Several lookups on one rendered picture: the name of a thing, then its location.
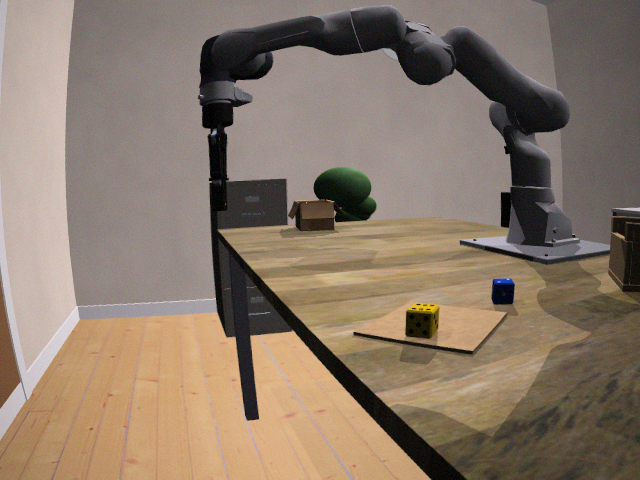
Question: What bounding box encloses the brown wooden open-top crate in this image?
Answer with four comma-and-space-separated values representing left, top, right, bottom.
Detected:
608, 216, 640, 292

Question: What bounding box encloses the yellow die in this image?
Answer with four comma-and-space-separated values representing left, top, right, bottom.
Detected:
405, 303, 439, 339

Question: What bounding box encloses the tan flat mat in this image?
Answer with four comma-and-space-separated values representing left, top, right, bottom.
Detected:
353, 302, 507, 355

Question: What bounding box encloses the open brown cardboard box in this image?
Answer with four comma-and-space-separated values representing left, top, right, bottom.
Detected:
288, 200, 345, 231

